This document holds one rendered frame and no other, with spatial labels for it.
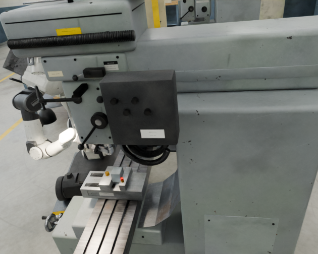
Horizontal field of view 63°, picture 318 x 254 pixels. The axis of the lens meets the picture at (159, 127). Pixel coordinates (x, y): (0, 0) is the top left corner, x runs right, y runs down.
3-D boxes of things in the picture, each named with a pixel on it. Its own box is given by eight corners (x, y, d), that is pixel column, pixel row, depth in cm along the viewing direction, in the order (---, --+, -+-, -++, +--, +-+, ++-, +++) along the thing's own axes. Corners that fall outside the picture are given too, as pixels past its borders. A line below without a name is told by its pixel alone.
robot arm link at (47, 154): (62, 151, 141) (39, 165, 148) (72, 144, 151) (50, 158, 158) (51, 135, 140) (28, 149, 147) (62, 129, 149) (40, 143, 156)
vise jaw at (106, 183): (100, 189, 141) (98, 184, 139) (108, 171, 154) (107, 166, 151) (110, 190, 140) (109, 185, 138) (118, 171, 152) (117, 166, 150)
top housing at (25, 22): (12, 60, 97) (-7, 12, 88) (48, 41, 119) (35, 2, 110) (136, 52, 88) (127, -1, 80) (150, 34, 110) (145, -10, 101)
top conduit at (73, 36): (9, 51, 91) (4, 40, 89) (16, 47, 94) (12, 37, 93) (134, 42, 83) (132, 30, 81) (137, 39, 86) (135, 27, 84)
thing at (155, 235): (75, 240, 148) (69, 226, 141) (97, 193, 176) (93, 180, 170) (162, 246, 138) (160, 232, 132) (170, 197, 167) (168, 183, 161)
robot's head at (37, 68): (37, 76, 137) (28, 72, 128) (35, 56, 137) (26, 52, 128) (49, 74, 137) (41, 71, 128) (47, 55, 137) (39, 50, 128)
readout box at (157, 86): (111, 147, 80) (96, 83, 69) (120, 131, 87) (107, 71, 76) (177, 148, 76) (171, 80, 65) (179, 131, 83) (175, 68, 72)
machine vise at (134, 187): (83, 197, 147) (77, 183, 141) (92, 179, 159) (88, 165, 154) (143, 201, 140) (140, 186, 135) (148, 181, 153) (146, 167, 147)
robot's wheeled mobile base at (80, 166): (80, 153, 267) (71, 126, 249) (130, 147, 266) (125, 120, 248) (63, 201, 212) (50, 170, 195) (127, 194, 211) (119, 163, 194)
